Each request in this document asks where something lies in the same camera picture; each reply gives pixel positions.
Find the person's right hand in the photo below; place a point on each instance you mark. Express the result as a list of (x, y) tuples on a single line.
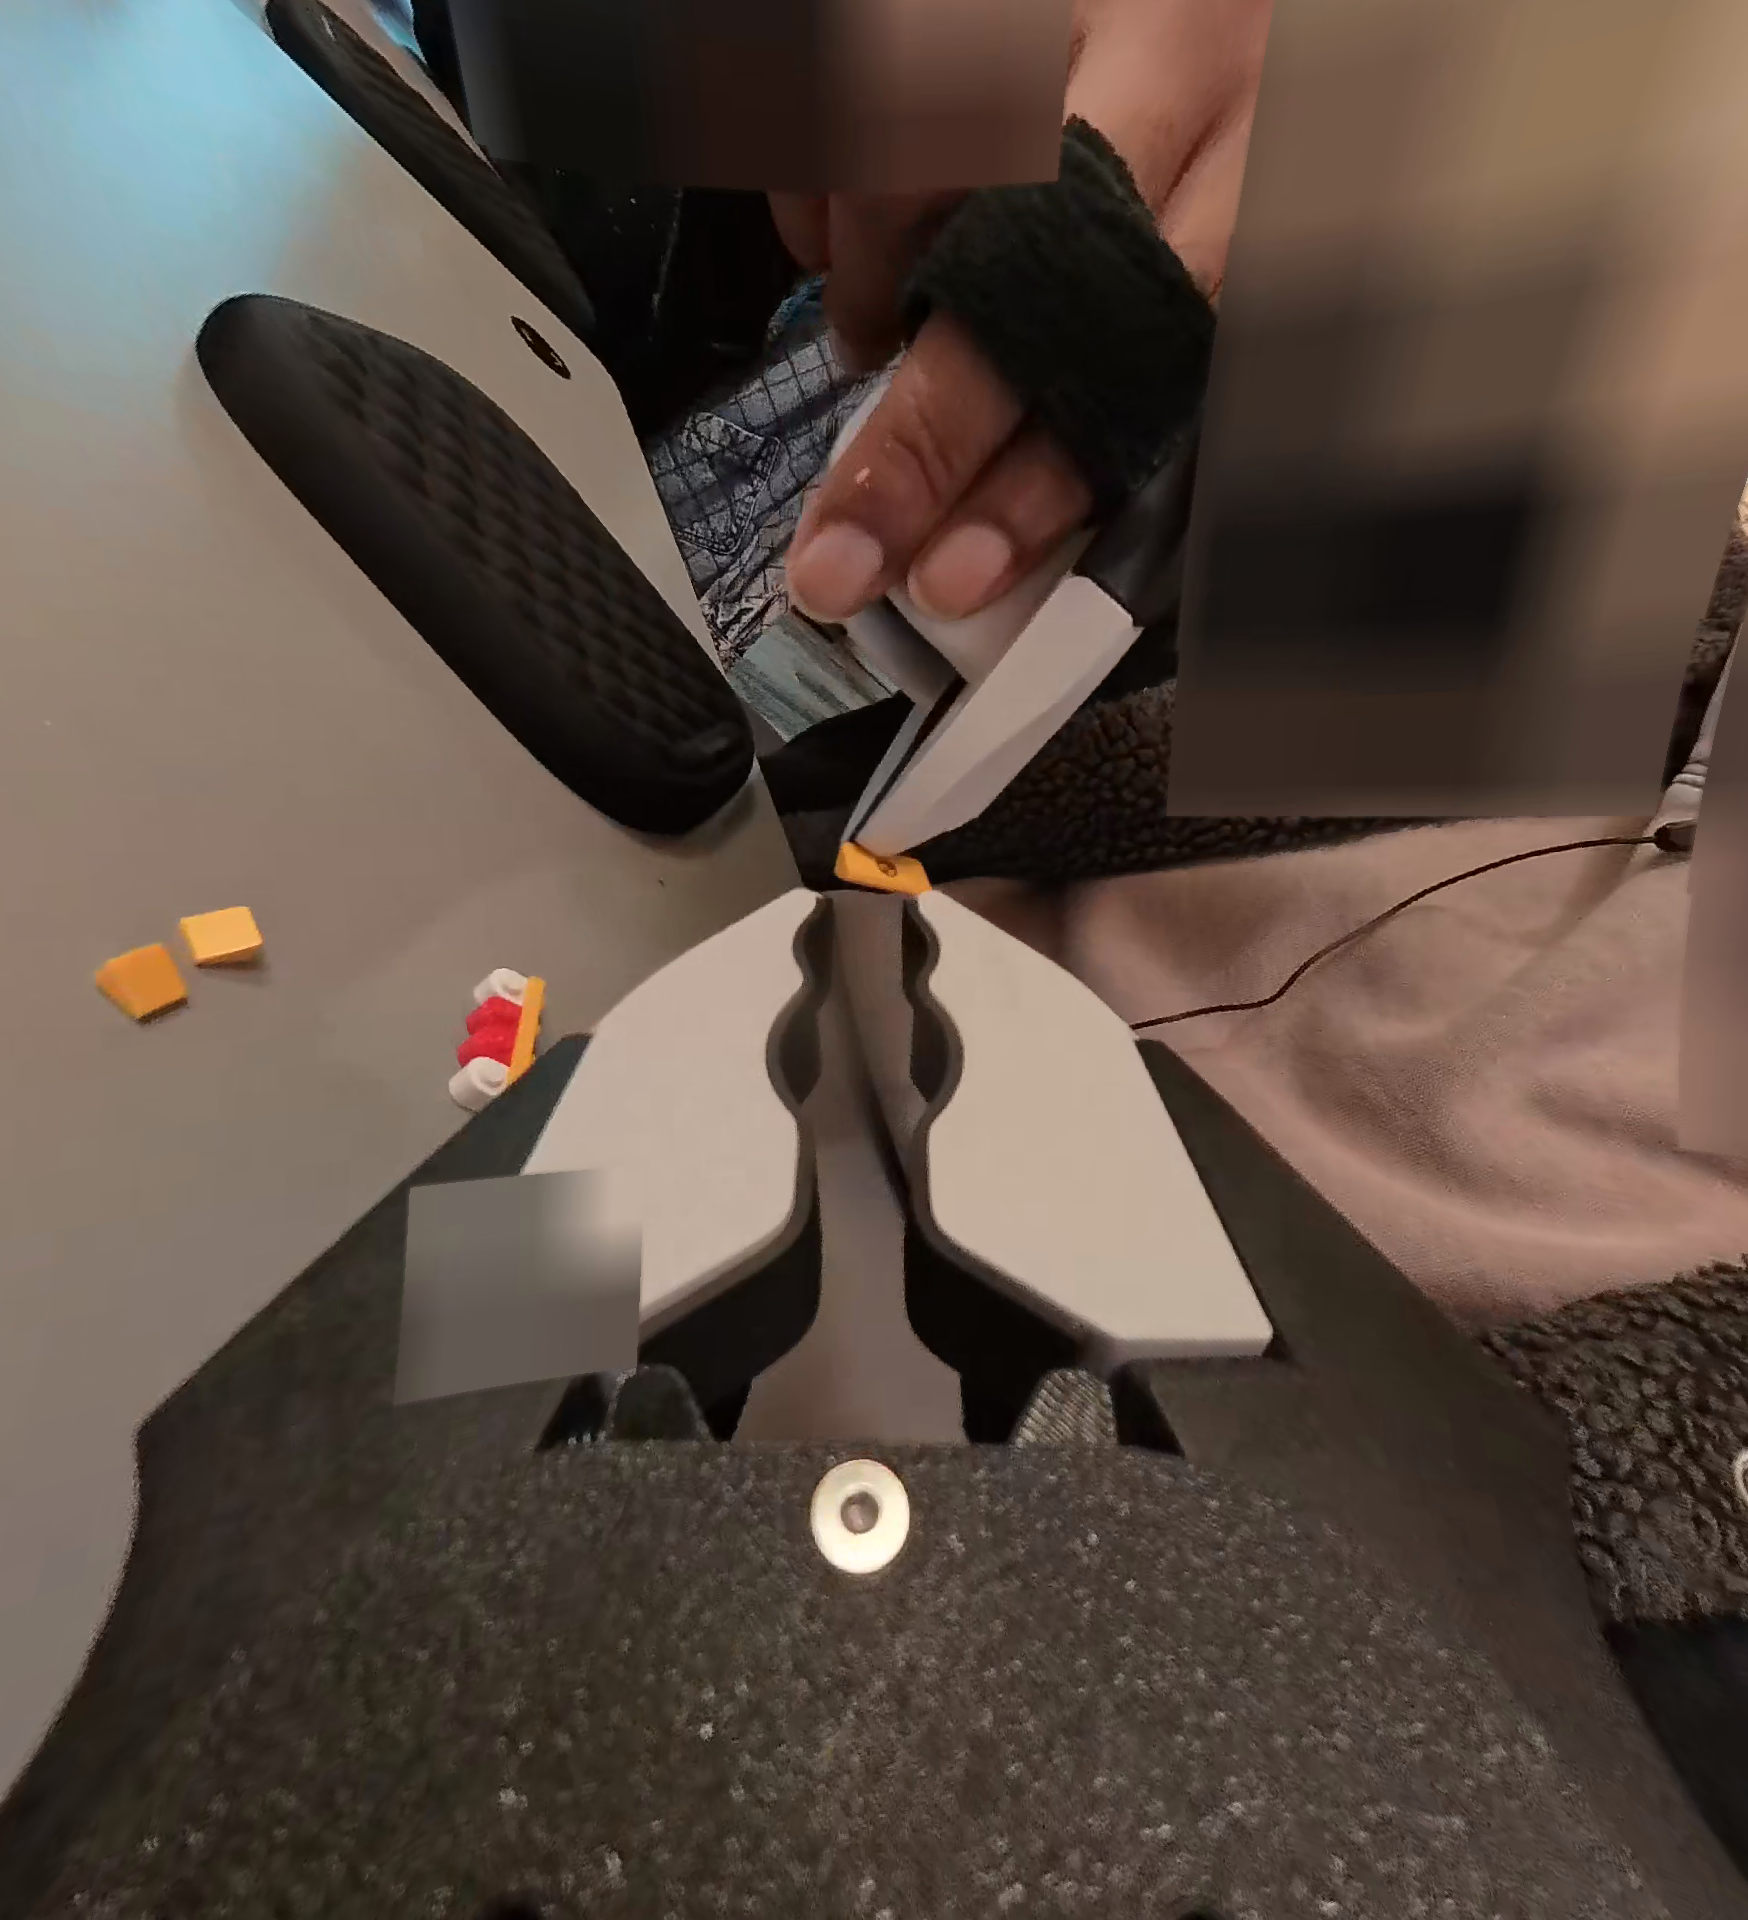
[(936, 463)]

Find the printed orange lego tile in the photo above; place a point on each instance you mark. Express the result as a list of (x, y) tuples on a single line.
[(874, 867)]

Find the orange and red lego assembly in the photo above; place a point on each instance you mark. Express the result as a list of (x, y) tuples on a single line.
[(491, 1036)]

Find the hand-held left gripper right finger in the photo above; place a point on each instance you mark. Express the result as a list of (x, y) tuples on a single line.
[(1087, 1183)]

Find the person's beige sweater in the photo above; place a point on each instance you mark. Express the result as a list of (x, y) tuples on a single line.
[(1415, 1097)]

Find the small orange lego tile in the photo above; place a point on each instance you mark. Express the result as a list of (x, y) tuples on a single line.
[(140, 985), (221, 935)]

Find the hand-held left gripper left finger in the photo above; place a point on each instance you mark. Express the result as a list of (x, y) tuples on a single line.
[(694, 1097)]

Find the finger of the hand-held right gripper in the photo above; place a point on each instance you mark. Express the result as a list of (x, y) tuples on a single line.
[(896, 758), (1024, 688)]

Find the blue patterned cloth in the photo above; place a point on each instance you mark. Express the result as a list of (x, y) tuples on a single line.
[(733, 495)]

